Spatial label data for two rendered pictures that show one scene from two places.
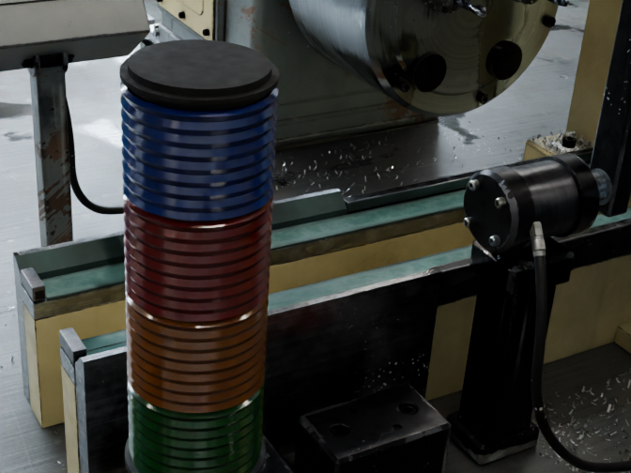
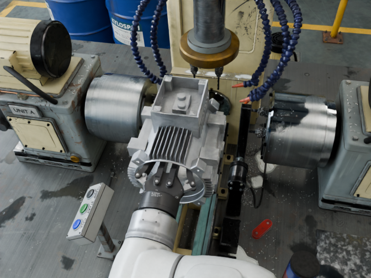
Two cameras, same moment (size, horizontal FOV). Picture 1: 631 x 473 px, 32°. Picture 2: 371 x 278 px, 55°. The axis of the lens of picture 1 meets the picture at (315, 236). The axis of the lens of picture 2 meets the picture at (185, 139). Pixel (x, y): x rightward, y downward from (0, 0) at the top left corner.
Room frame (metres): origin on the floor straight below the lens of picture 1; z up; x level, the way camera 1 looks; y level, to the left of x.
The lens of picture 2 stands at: (0.36, 0.40, 1.96)
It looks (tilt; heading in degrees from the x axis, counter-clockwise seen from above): 49 degrees down; 317
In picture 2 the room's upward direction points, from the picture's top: 4 degrees counter-clockwise
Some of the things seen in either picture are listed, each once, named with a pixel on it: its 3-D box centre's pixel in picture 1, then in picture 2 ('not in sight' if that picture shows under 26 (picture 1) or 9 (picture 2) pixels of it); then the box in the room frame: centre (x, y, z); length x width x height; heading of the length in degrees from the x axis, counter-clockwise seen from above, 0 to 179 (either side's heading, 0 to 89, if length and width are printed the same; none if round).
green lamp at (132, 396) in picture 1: (195, 414); not in sight; (0.40, 0.05, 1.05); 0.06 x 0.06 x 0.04
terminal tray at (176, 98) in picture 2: not in sight; (181, 107); (0.77, 0.02, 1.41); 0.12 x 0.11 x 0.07; 122
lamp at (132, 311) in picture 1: (196, 330); not in sight; (0.40, 0.05, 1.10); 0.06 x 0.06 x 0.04
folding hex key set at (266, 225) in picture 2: not in sight; (261, 229); (0.59, -0.15, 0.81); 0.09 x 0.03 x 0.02; 84
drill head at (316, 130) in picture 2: not in sight; (303, 131); (0.65, -0.43, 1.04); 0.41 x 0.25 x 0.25; 32
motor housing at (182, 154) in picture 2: not in sight; (179, 148); (0.75, 0.05, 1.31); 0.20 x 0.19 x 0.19; 122
